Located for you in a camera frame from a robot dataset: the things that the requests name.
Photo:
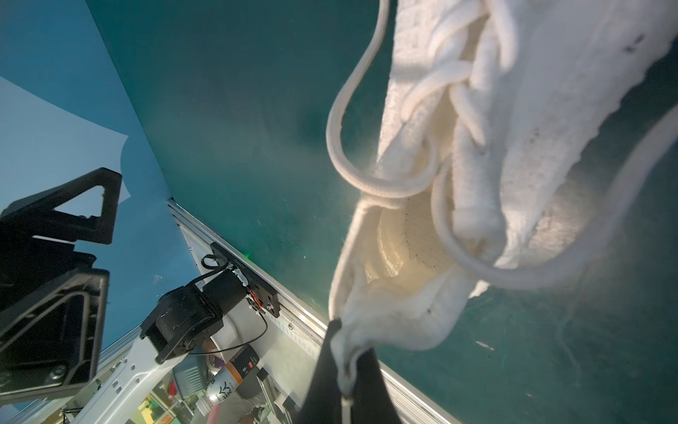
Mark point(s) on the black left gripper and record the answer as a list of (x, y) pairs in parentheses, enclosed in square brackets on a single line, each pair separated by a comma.
[(47, 318)]

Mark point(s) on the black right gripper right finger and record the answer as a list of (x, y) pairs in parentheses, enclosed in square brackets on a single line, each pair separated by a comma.
[(371, 402)]

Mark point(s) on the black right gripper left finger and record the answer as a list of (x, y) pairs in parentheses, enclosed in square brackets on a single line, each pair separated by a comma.
[(323, 401)]

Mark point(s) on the white shoelace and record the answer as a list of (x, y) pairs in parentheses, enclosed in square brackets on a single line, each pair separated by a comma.
[(489, 105)]

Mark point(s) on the white knit sneaker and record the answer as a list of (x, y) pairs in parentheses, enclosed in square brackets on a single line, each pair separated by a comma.
[(394, 284)]

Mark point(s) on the orange white spray can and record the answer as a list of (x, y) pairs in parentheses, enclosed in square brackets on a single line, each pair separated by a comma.
[(228, 379)]

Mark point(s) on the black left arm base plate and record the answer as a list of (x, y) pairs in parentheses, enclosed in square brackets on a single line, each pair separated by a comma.
[(263, 293)]

